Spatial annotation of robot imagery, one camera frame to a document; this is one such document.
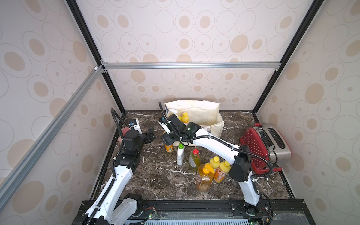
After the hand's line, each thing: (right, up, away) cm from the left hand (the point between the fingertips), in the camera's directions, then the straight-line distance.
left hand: (150, 126), depth 77 cm
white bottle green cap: (+17, -16, +2) cm, 23 cm away
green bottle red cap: (+25, -19, +1) cm, 31 cm away
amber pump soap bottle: (+29, -24, -10) cm, 39 cm away
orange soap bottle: (+9, -15, +15) cm, 23 cm away
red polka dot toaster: (+65, -11, -1) cm, 66 cm away
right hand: (+12, -3, +6) cm, 14 cm away
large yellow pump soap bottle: (+12, +9, +5) cm, 16 cm away
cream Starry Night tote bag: (+33, +8, +15) cm, 37 cm away
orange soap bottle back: (+20, +5, +12) cm, 24 cm away
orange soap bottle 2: (+34, -18, -8) cm, 40 cm away
